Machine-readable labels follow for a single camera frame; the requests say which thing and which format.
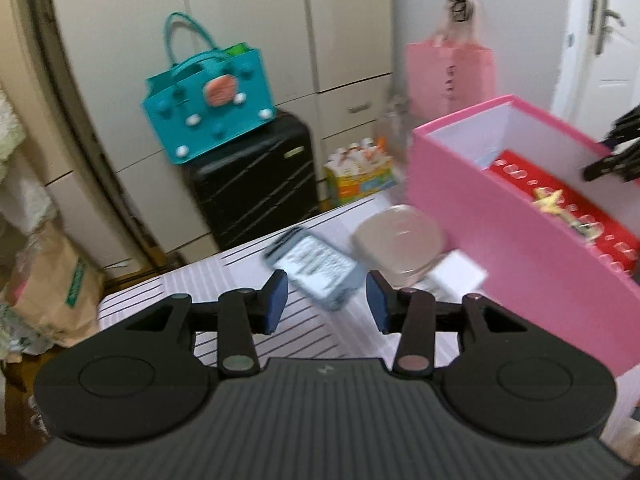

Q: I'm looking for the brown paper bag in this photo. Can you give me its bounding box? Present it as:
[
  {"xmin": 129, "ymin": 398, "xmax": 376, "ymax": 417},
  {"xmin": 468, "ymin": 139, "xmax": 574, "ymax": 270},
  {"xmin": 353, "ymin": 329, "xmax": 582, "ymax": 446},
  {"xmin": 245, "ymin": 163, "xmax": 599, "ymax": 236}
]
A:
[{"xmin": 1, "ymin": 222, "xmax": 103, "ymax": 348}]

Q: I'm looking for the pink storage box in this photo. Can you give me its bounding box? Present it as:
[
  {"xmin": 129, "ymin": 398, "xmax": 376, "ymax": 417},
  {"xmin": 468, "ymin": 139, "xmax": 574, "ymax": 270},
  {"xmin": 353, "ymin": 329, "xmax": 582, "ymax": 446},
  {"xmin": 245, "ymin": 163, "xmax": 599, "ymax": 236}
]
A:
[{"xmin": 407, "ymin": 96, "xmax": 639, "ymax": 376}]

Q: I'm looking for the colourful cartoon gift bag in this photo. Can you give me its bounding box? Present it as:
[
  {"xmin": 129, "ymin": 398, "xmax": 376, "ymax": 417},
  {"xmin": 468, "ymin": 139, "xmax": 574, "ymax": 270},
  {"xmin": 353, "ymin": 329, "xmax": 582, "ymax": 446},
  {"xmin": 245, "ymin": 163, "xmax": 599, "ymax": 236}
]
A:
[{"xmin": 324, "ymin": 138, "xmax": 396, "ymax": 206}]

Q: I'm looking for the grey three-door wardrobe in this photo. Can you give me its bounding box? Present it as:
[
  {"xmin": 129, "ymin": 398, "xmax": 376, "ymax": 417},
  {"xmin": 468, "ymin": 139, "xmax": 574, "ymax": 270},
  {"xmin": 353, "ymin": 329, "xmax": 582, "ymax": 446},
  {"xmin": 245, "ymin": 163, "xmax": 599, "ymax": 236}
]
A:
[{"xmin": 35, "ymin": 0, "xmax": 393, "ymax": 262}]

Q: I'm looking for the silver door handle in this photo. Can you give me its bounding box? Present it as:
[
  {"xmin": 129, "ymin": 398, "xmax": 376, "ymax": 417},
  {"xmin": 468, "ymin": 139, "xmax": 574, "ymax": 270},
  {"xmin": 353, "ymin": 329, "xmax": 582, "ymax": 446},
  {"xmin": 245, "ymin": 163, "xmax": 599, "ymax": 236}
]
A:
[{"xmin": 588, "ymin": 0, "xmax": 626, "ymax": 56}]

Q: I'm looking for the teal felt tote bag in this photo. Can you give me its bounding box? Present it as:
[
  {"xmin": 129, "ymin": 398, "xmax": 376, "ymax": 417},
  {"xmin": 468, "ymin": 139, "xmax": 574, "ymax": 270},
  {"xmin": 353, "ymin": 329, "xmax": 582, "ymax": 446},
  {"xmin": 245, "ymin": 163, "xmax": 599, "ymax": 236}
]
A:
[{"xmin": 142, "ymin": 12, "xmax": 277, "ymax": 166}]

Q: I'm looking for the white USB charger plug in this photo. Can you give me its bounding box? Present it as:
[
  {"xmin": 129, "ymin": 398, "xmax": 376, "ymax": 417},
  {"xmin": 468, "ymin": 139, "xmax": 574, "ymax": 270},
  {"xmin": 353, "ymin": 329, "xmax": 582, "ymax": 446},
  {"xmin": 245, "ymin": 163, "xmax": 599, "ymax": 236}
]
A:
[{"xmin": 427, "ymin": 249, "xmax": 488, "ymax": 301}]

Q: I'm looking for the grey calculator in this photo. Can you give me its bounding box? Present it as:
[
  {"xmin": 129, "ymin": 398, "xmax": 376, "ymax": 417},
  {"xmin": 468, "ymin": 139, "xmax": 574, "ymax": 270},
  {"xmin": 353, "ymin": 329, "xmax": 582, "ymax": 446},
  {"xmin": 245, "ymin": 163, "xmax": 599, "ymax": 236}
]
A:
[{"xmin": 262, "ymin": 226, "xmax": 366, "ymax": 311}]

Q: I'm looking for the pink paper shopping bag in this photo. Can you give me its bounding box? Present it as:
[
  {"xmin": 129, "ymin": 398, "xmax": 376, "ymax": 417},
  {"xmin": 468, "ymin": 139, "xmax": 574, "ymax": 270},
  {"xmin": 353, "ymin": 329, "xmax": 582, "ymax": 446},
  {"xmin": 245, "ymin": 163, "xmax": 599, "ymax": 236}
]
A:
[{"xmin": 403, "ymin": 4, "xmax": 497, "ymax": 124}]

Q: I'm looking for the cream plastic star toy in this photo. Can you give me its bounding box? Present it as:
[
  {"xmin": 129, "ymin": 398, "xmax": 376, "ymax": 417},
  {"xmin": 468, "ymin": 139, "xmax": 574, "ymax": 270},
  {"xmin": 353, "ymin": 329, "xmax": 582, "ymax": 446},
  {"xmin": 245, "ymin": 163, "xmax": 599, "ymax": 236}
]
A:
[{"xmin": 533, "ymin": 188, "xmax": 575, "ymax": 221}]

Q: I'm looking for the white door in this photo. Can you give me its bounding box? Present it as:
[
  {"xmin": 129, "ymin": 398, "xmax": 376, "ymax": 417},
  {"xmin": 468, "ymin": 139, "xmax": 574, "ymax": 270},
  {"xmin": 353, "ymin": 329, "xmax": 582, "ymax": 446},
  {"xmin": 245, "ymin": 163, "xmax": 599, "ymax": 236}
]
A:
[{"xmin": 551, "ymin": 0, "xmax": 639, "ymax": 141}]

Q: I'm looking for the black suitcase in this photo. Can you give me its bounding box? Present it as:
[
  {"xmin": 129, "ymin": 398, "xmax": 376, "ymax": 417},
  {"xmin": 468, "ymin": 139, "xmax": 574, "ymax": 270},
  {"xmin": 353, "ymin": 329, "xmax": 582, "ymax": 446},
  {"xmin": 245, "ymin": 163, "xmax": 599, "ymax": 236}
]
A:
[{"xmin": 181, "ymin": 112, "xmax": 320, "ymax": 250}]

